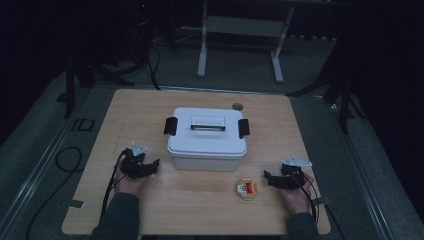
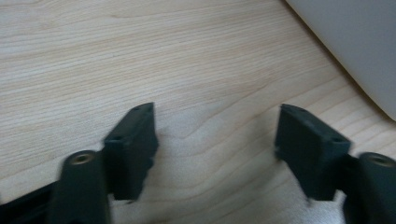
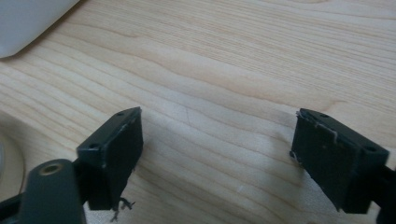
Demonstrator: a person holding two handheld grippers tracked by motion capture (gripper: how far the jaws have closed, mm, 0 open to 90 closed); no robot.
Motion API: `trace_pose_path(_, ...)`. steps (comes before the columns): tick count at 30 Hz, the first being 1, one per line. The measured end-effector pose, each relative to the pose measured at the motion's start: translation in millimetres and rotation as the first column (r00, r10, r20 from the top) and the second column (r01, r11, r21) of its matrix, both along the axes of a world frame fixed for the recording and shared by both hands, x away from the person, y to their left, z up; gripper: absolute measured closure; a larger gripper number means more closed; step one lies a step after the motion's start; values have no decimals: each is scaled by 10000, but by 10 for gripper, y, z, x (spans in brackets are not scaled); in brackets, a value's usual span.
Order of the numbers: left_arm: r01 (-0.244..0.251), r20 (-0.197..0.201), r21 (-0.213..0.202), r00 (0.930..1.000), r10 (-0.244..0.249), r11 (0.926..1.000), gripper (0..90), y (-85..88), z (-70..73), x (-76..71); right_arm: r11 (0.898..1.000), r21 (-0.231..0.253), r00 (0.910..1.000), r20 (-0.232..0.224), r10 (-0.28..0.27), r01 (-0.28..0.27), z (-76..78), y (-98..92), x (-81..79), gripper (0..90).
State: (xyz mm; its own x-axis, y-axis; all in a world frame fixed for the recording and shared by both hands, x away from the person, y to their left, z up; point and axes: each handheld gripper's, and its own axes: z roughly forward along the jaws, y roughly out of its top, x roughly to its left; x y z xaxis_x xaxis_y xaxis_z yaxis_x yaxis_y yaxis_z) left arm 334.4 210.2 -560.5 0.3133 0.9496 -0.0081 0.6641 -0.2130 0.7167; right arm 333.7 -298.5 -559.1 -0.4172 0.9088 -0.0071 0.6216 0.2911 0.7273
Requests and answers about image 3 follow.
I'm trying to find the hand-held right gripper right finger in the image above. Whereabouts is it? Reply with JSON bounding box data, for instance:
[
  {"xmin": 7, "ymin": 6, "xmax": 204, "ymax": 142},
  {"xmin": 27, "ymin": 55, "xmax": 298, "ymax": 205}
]
[{"xmin": 290, "ymin": 107, "xmax": 390, "ymax": 215}]

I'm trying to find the white plastic lid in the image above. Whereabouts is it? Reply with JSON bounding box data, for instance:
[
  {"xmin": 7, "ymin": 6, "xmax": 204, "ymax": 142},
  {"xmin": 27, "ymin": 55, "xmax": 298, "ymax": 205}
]
[{"xmin": 0, "ymin": 0, "xmax": 80, "ymax": 60}]

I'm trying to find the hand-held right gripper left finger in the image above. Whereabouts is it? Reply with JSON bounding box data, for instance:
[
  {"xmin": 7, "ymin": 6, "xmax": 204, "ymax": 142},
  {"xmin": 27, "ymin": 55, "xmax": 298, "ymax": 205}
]
[{"xmin": 76, "ymin": 106, "xmax": 145, "ymax": 211}]

